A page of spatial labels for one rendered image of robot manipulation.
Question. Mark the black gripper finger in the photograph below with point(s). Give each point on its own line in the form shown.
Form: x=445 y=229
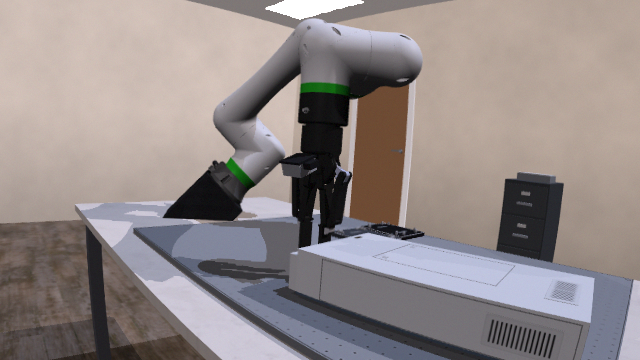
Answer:
x=332 y=201
x=304 y=201

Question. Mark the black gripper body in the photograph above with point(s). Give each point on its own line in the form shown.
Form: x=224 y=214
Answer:
x=325 y=141

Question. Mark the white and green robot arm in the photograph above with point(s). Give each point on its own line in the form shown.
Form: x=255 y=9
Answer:
x=329 y=59

